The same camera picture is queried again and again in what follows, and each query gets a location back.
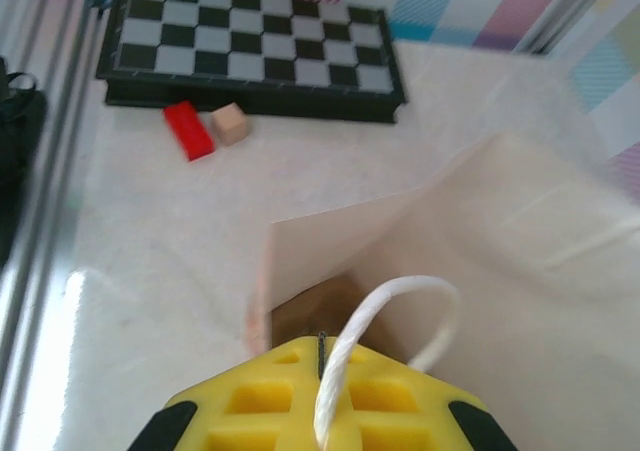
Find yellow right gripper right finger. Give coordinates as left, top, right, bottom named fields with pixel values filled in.
left=319, top=334, right=521, bottom=451

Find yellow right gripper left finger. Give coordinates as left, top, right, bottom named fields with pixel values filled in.
left=127, top=334, right=321, bottom=451

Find donut print paper bag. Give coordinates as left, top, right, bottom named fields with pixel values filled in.
left=244, top=130, right=640, bottom=451

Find red block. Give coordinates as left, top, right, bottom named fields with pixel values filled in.
left=163, top=100, right=216, bottom=162

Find wooden cube block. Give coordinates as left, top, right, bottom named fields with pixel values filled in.
left=209, top=103, right=250, bottom=148

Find black and white chessboard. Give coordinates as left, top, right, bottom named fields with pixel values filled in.
left=95, top=0, right=407, bottom=125

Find aluminium left frame post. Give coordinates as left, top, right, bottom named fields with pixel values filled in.
left=519, top=0, right=640, bottom=55

